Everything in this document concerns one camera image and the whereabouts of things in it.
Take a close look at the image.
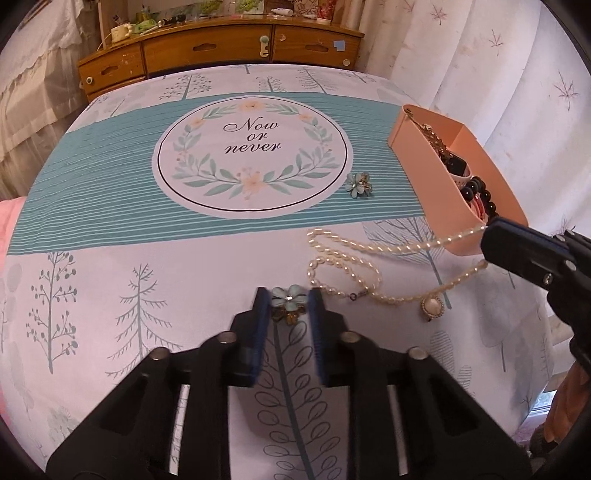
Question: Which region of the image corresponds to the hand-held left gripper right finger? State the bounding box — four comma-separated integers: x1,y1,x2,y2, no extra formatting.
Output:
308,287,532,480

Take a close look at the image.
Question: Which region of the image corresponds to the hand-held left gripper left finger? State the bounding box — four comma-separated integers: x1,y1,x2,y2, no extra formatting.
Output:
45,287,278,480

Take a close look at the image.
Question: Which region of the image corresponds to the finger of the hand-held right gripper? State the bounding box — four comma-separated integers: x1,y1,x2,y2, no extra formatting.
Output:
480,217,578,289

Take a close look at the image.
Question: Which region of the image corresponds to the blue flower hair clip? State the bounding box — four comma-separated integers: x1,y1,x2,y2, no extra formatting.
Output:
270,285,308,326
344,172,372,198

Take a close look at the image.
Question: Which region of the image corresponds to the black bead bracelet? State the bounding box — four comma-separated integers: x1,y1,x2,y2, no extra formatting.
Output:
459,178,499,217

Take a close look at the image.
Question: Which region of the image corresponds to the pink plastic tray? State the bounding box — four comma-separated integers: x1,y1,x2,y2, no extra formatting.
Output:
387,104,529,257

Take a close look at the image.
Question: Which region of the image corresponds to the pink smart watch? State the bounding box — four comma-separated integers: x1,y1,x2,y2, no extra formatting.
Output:
445,154,474,185

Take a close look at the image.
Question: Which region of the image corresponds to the pearl necklace with round pendant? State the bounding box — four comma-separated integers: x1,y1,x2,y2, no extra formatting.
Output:
307,224,490,321

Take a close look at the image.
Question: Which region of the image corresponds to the gold rhinestone chain bracelet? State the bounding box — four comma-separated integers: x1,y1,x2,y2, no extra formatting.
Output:
406,108,451,158

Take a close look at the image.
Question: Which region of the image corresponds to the person's right hand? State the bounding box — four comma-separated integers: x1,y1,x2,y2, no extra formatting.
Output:
542,364,591,444

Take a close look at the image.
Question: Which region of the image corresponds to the tree print tablecloth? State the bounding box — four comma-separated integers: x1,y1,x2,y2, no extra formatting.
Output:
0,62,555,480

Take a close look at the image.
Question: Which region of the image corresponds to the pink blanket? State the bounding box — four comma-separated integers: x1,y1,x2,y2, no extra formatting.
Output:
0,196,26,259

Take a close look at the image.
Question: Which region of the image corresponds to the wooden desk with drawers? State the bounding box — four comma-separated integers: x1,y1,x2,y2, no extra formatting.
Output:
76,14,365,104

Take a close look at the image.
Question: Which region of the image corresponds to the cream lace cover cloth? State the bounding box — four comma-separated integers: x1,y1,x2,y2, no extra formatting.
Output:
0,0,100,199

